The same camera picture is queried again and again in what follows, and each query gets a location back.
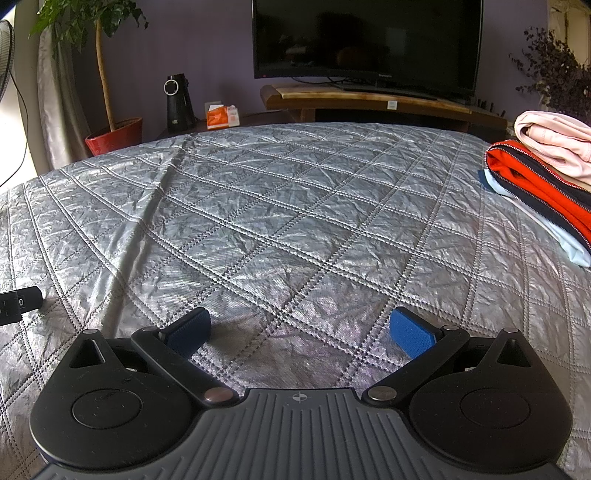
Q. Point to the white wall socket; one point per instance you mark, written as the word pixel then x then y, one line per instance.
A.
pixel 212 105

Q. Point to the black standing fan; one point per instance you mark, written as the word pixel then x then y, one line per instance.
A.
pixel 5 60

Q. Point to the orange tissue pack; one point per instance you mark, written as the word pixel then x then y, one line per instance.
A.
pixel 221 119

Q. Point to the light blue folded garment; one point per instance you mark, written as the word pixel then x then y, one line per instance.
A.
pixel 554 230

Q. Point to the black router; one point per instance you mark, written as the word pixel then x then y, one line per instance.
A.
pixel 489 108

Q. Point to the grey curtain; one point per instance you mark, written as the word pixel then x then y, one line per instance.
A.
pixel 60 106

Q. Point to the red plant pot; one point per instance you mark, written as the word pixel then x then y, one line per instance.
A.
pixel 115 141

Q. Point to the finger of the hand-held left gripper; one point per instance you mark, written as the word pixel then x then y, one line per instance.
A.
pixel 25 301

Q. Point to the purple dried plant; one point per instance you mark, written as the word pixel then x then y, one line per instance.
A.
pixel 561 64

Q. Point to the black cylindrical speaker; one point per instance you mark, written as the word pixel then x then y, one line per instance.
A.
pixel 179 110

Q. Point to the silver quilted blanket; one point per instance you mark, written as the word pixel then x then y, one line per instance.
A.
pixel 277 221

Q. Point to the potted green tree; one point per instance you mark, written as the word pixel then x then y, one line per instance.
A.
pixel 105 78

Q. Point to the black flat television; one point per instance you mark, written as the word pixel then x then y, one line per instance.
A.
pixel 369 41

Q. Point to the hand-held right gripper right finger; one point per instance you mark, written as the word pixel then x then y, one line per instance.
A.
pixel 413 332

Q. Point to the wooden television riser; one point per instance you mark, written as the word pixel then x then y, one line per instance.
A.
pixel 378 104

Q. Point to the orange navy jacket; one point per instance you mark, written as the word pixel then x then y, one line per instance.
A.
pixel 535 184

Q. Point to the pink pants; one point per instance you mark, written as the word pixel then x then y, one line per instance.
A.
pixel 558 143

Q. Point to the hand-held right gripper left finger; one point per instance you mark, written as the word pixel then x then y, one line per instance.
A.
pixel 190 332

